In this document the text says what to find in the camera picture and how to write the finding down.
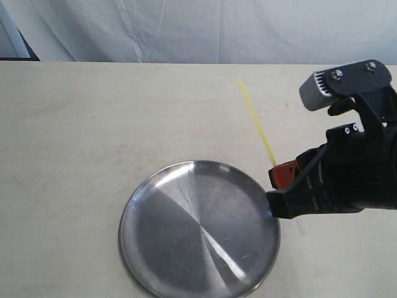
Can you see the round stainless steel plate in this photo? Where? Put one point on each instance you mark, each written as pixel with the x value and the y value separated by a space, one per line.
pixel 198 228

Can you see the thin yellow stick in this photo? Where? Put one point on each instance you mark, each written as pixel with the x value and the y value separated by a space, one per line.
pixel 264 139

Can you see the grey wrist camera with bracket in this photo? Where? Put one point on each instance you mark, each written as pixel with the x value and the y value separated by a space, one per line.
pixel 363 86

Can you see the white backdrop cloth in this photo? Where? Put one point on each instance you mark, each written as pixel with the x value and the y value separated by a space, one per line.
pixel 246 32

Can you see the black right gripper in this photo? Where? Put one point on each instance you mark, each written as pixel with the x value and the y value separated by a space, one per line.
pixel 349 173

